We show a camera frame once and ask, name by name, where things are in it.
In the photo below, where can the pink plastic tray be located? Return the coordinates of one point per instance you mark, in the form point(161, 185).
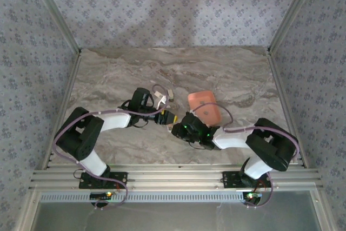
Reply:
point(201, 97)

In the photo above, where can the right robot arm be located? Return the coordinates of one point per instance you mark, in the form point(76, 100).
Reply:
point(270, 144)

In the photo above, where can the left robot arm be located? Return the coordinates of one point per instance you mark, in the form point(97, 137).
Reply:
point(81, 133)

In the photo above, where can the aluminium base beam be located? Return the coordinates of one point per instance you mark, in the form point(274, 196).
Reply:
point(175, 177)

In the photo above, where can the right circuit board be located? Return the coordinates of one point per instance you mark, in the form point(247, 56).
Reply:
point(252, 195)

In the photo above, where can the circuit board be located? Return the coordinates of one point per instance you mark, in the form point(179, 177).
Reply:
point(100, 195)
point(252, 195)

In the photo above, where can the grey metal sheet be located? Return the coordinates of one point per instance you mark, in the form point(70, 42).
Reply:
point(175, 217)

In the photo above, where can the left circuit board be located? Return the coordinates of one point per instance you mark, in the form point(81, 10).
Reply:
point(100, 195)

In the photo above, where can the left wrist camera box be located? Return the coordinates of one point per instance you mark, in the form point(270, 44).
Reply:
point(159, 99)

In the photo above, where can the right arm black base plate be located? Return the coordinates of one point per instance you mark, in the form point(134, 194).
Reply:
point(229, 179)

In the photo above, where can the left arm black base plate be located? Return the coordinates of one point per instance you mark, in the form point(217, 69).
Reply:
point(120, 178)

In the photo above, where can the left aluminium side rail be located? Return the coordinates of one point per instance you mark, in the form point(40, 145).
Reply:
point(65, 101)

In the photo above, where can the aluminium side rail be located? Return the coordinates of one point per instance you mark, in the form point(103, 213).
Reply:
point(282, 93)
point(65, 101)

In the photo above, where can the right aluminium side rail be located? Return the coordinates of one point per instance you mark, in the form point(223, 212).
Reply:
point(282, 93)

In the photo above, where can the left aluminium frame post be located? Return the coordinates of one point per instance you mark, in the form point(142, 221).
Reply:
point(57, 12)

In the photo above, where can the aluminium frame post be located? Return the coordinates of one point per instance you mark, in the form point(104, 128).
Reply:
point(57, 12)
point(292, 12)

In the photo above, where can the right aluminium frame post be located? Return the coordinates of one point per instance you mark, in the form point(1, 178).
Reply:
point(292, 12)

